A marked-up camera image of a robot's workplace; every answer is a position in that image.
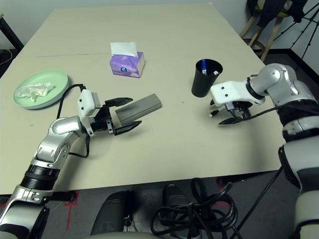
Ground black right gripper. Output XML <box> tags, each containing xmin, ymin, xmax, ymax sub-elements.
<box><xmin>209</xmin><ymin>99</ymin><xmax>252</xmax><ymax>125</ymax></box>

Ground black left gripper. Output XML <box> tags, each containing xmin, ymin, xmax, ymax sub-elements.
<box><xmin>91</xmin><ymin>97</ymin><xmax>143</xmax><ymax>136</ymax></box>

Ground grey glasses case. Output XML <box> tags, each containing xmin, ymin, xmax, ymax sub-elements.
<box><xmin>114</xmin><ymin>94</ymin><xmax>164</xmax><ymax>129</ymax></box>

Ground light green plate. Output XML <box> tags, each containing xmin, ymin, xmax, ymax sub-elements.
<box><xmin>12</xmin><ymin>69</ymin><xmax>69</xmax><ymax>110</ymax></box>

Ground black cup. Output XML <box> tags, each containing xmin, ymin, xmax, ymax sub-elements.
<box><xmin>191</xmin><ymin>59</ymin><xmax>223</xmax><ymax>98</ymax></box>

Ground purple tissue box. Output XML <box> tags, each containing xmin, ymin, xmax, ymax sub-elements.
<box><xmin>110</xmin><ymin>51</ymin><xmax>146</xmax><ymax>79</ymax></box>

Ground white tissue sheet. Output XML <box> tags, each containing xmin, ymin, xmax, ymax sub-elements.
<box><xmin>110</xmin><ymin>41</ymin><xmax>138</xmax><ymax>58</ymax></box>

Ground light blue plate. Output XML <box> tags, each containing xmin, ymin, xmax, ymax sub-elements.
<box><xmin>19</xmin><ymin>79</ymin><xmax>70</xmax><ymax>110</ymax></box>

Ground wooden stool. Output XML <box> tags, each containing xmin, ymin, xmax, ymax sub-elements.
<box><xmin>240</xmin><ymin>9</ymin><xmax>282</xmax><ymax>62</ymax></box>

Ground dark grey left robot leg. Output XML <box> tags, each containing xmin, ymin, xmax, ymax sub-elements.
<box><xmin>91</xmin><ymin>190</ymin><xmax>135</xmax><ymax>236</ymax></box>

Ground black table support bar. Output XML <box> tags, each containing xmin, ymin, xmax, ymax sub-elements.
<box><xmin>48</xmin><ymin>191</ymin><xmax>75</xmax><ymax>202</ymax></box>

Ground black tripod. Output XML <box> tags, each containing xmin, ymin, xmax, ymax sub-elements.
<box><xmin>273</xmin><ymin>0</ymin><xmax>319</xmax><ymax>60</ymax></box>

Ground side desk black legs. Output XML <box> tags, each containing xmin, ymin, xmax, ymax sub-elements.
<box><xmin>0</xmin><ymin>13</ymin><xmax>24</xmax><ymax>52</ymax></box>

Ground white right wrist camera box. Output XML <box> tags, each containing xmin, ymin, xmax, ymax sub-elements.
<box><xmin>210</xmin><ymin>81</ymin><xmax>266</xmax><ymax>108</ymax></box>

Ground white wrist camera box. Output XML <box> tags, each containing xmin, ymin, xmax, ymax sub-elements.
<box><xmin>210</xmin><ymin>81</ymin><xmax>266</xmax><ymax>108</ymax></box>
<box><xmin>77</xmin><ymin>89</ymin><xmax>102</xmax><ymax>136</ymax></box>

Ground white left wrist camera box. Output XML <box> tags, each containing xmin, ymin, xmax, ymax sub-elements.
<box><xmin>77</xmin><ymin>89</ymin><xmax>102</xmax><ymax>136</ymax></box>

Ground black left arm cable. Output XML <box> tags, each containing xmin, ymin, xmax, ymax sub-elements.
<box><xmin>56</xmin><ymin>84</ymin><xmax>90</xmax><ymax>159</ymax></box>

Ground black cable bundle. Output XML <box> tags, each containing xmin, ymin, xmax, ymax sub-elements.
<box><xmin>151</xmin><ymin>177</ymin><xmax>237</xmax><ymax>239</ymax></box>

